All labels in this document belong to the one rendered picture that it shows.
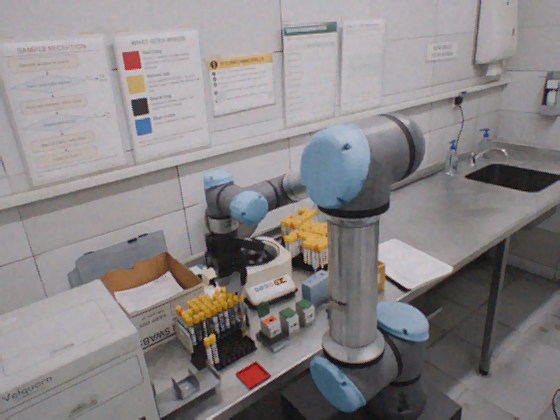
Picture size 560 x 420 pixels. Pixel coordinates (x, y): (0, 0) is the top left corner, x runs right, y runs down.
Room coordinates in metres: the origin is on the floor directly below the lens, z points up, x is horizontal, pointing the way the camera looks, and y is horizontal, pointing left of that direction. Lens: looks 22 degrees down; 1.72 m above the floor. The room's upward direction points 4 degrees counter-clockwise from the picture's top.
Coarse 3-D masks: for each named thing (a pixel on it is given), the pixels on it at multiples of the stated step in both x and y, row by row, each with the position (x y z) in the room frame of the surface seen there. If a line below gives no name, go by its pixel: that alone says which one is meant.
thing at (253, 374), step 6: (246, 366) 0.90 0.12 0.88; (252, 366) 0.91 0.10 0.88; (258, 366) 0.90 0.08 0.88; (240, 372) 0.88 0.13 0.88; (246, 372) 0.89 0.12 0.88; (252, 372) 0.88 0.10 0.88; (258, 372) 0.88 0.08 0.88; (264, 372) 0.88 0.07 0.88; (240, 378) 0.86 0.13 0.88; (246, 378) 0.86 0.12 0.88; (252, 378) 0.86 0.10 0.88; (258, 378) 0.86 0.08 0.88; (264, 378) 0.85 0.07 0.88; (246, 384) 0.84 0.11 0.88; (252, 384) 0.84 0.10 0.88
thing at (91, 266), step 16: (128, 240) 1.33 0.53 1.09; (144, 240) 1.36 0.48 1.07; (160, 240) 1.39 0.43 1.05; (80, 256) 1.25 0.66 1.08; (96, 256) 1.27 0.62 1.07; (112, 256) 1.29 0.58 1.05; (128, 256) 1.32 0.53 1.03; (144, 256) 1.35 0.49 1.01; (80, 272) 1.23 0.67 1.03; (96, 272) 1.26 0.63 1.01
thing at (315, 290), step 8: (320, 272) 1.21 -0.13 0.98; (304, 280) 1.17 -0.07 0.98; (312, 280) 1.16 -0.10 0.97; (320, 280) 1.16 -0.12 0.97; (328, 280) 1.19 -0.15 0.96; (304, 288) 1.15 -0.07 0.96; (312, 288) 1.13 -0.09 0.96; (320, 288) 1.16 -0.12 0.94; (328, 288) 1.19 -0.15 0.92; (304, 296) 1.15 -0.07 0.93; (312, 296) 1.13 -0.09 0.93; (320, 296) 1.16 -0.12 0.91; (328, 296) 1.18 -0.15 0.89; (320, 304) 1.16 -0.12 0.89; (328, 304) 1.16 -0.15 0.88
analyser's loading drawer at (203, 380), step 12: (192, 372) 0.83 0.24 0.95; (204, 372) 0.86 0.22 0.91; (216, 372) 0.83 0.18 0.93; (180, 384) 0.82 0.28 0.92; (192, 384) 0.82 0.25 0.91; (204, 384) 0.81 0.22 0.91; (216, 384) 0.82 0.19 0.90; (156, 396) 0.79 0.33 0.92; (168, 396) 0.78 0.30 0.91; (180, 396) 0.78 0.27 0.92; (192, 396) 0.78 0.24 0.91; (168, 408) 0.75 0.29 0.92
